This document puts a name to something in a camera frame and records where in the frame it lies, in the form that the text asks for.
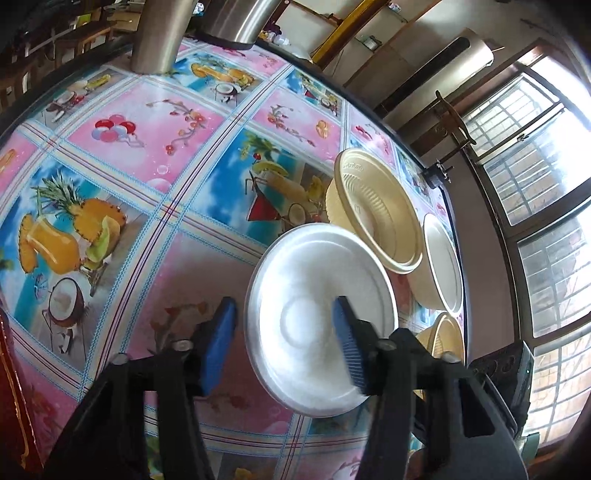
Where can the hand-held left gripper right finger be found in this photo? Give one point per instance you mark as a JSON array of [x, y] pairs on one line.
[[348, 350]]

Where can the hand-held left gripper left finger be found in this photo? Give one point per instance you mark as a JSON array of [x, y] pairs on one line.
[[219, 350]]

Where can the white foam bowl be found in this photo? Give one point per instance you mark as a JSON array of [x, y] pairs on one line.
[[300, 277]]

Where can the beige ribbed disposable bowl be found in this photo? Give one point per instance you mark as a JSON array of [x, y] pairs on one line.
[[334, 207], [450, 337], [374, 207]]

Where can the cream disposable bowl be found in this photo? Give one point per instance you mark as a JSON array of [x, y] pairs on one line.
[[443, 263]]

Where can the barred window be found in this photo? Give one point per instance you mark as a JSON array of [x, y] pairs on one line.
[[545, 207]]

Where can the red wooden furniture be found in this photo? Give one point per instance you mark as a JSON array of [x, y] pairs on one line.
[[14, 392]]

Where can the fruit print tablecloth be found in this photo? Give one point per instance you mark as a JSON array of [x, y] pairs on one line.
[[138, 138]]

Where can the wooden chair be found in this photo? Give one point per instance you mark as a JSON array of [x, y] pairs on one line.
[[455, 122]]

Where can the standing air conditioner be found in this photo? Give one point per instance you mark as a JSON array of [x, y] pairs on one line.
[[461, 60]]

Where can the slim steel thermos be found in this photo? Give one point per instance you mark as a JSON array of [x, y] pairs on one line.
[[157, 37]]

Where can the wide steel thermos black base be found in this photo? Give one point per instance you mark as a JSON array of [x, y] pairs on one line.
[[240, 21]]

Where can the gold framed wall panel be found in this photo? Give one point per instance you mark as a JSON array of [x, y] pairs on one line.
[[351, 27]]

